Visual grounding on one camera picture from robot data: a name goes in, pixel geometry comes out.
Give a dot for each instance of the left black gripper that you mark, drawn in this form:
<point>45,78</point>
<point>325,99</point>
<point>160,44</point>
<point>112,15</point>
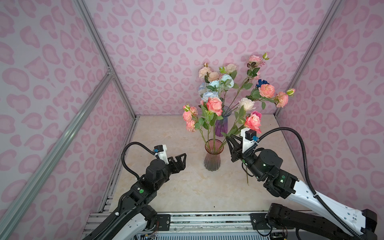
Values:
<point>181,165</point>

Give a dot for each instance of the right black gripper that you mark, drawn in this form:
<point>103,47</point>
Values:
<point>235,152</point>

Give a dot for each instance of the purple blue glass vase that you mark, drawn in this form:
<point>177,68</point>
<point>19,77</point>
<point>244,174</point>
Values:
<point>222,125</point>

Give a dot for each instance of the red glass vase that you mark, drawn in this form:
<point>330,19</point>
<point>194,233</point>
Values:
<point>212,161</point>

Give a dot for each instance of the magenta rose flower stem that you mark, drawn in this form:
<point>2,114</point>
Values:
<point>255,113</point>

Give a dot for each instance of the cream white rose stem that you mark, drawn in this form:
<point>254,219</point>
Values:
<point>246,105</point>

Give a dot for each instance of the salmon pink rose stem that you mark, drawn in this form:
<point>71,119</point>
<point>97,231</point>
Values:
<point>212,109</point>

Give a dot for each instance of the white lavender rose stem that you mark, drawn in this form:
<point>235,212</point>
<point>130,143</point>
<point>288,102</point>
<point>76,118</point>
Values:
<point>207,95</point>

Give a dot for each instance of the coral pink rose stem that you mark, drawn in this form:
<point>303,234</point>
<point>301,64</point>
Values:
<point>268,94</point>

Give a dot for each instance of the white blue rose stem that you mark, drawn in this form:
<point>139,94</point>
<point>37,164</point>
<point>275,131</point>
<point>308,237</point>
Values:
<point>202,88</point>

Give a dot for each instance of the dark blue rose stem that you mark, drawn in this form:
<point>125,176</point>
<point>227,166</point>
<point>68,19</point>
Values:
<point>261,82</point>

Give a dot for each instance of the cream rose flower stem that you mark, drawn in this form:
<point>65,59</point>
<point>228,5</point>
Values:
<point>231,70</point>

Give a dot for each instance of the peach carnation flower stem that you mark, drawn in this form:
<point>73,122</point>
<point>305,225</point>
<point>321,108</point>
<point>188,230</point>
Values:
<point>210,78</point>

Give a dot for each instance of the pink carnation flower stem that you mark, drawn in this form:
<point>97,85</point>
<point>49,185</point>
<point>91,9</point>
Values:
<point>254,65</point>

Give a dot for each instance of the red pink rose stem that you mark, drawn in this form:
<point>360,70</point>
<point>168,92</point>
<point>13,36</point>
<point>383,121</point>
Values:
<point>244,120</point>

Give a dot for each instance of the large pink peony stem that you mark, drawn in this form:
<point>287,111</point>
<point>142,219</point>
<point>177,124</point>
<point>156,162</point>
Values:
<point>193,121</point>

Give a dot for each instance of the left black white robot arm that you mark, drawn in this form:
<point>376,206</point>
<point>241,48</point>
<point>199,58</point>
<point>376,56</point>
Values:
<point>133,213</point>

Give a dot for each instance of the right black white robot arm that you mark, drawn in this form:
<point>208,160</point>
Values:
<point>330,219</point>

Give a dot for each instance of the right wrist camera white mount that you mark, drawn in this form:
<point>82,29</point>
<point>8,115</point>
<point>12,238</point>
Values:
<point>249,139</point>

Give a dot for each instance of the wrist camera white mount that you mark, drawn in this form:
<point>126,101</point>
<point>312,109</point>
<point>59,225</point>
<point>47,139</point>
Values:
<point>249,139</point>
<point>160,153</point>

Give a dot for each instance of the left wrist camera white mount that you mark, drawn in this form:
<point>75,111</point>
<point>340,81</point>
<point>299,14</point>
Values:
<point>160,153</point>

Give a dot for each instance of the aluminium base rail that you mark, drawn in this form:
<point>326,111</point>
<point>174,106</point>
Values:
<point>208,226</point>

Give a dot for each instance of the left aluminium frame profile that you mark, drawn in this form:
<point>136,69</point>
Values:
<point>21,204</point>

